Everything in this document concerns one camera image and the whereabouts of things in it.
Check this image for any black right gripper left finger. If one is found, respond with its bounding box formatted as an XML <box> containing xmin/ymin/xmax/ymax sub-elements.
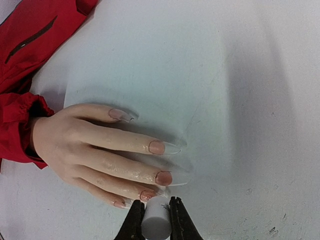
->
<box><xmin>114</xmin><ymin>200</ymin><xmax>146</xmax><ymax>240</ymax></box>

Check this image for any mannequin hand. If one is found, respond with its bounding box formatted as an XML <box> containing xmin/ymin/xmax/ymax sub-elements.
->
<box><xmin>30</xmin><ymin>104</ymin><xmax>190</xmax><ymax>209</ymax></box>

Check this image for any red jacket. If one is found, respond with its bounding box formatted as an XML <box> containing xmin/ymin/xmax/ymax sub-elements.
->
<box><xmin>0</xmin><ymin>0</ymin><xmax>98</xmax><ymax>169</ymax></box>

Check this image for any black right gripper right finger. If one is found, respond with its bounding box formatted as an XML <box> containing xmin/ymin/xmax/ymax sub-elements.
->
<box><xmin>169</xmin><ymin>196</ymin><xmax>203</xmax><ymax>240</ymax></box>

